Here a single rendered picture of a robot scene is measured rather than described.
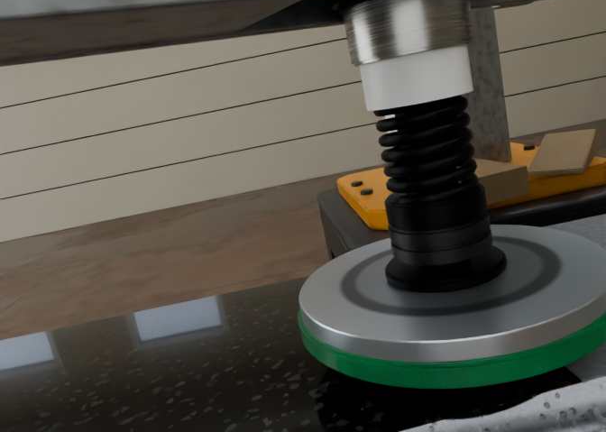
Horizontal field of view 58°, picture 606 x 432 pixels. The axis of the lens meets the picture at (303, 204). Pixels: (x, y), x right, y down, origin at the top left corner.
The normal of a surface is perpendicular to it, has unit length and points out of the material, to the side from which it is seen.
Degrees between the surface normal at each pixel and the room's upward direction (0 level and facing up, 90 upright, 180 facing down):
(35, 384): 0
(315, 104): 90
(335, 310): 0
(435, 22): 90
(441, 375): 90
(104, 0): 90
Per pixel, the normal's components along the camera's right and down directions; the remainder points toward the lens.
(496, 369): -0.01, 0.21
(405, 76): -0.34, 0.25
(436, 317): -0.19, -0.96
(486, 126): 0.56, 0.06
